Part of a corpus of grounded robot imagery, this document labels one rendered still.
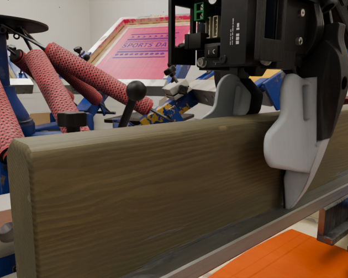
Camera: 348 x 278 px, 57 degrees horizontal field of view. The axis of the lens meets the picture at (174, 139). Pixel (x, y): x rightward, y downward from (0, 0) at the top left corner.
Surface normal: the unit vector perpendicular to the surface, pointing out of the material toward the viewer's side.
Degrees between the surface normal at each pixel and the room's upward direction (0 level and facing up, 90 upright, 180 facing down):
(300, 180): 90
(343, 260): 0
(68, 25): 90
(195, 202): 90
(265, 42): 90
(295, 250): 0
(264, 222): 0
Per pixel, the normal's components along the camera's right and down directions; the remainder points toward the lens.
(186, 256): 0.00, -0.98
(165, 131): 0.30, -0.82
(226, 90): 0.61, 0.25
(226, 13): -0.75, 0.11
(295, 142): 0.66, 0.03
